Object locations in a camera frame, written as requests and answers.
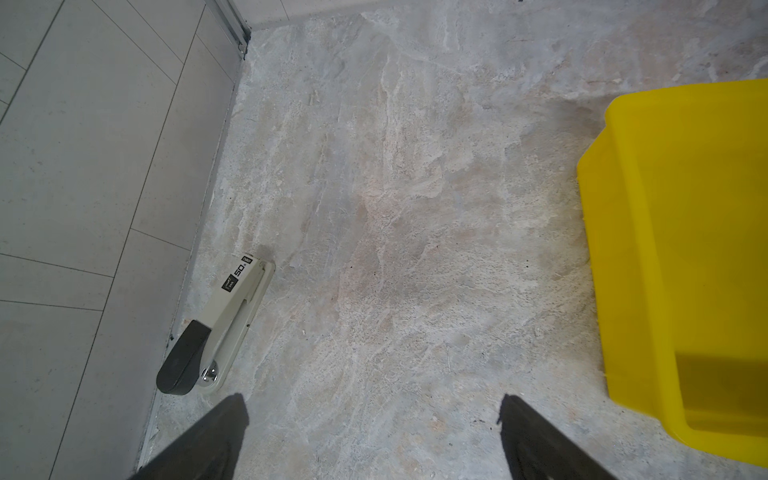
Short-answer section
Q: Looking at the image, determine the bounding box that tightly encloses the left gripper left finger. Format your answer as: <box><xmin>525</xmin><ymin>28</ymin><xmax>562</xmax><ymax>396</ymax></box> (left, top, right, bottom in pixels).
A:
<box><xmin>131</xmin><ymin>393</ymin><xmax>249</xmax><ymax>480</ymax></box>

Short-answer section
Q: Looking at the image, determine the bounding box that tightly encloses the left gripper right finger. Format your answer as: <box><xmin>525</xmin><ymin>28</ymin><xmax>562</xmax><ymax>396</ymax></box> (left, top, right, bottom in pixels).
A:
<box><xmin>497</xmin><ymin>394</ymin><xmax>615</xmax><ymax>480</ymax></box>

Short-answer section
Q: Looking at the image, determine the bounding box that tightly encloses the yellow plastic bin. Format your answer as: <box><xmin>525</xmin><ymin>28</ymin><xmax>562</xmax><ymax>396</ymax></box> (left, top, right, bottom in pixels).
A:
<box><xmin>577</xmin><ymin>79</ymin><xmax>767</xmax><ymax>466</ymax></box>

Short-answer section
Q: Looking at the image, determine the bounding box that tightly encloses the beige black stapler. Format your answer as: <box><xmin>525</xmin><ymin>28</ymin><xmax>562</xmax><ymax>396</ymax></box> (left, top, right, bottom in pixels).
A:
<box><xmin>156</xmin><ymin>254</ymin><xmax>275</xmax><ymax>396</ymax></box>

